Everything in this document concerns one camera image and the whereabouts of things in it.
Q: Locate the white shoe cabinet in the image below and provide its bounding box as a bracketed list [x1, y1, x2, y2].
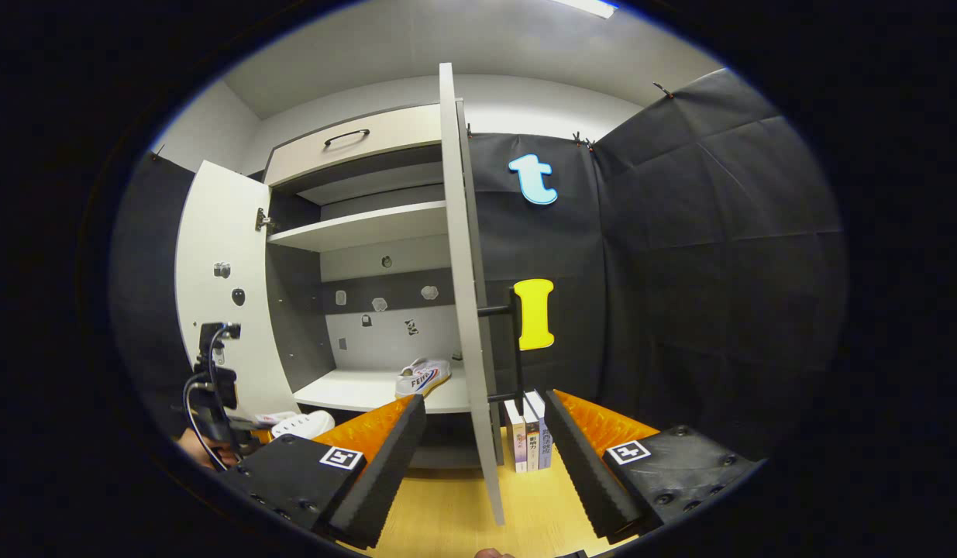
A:
[263, 103, 494, 470]

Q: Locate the white book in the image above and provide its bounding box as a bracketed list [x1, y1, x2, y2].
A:
[505, 399, 528, 474]

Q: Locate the ceiling light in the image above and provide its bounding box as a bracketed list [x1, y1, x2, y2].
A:
[552, 0, 618, 19]

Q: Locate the white shoe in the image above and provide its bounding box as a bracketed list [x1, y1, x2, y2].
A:
[253, 410, 336, 442]
[395, 357, 453, 399]

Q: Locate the white cabinet shelf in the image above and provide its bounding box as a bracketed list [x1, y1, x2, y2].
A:
[267, 201, 448, 253]
[294, 364, 473, 414]

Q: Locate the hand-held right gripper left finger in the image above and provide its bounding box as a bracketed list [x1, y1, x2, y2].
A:
[215, 394, 429, 549]

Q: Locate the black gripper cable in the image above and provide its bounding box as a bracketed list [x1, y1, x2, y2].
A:
[182, 329, 232, 466]

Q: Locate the black backdrop cloth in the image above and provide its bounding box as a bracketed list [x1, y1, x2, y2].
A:
[108, 68, 849, 466]

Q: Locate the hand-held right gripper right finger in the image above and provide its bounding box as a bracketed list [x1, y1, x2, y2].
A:
[544, 389, 762, 543]

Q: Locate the white cabinet drawer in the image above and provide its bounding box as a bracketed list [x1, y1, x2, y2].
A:
[263, 105, 446, 187]

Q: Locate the white shoe cabinet door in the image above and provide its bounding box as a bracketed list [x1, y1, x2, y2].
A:
[174, 160, 301, 423]
[438, 62, 508, 526]

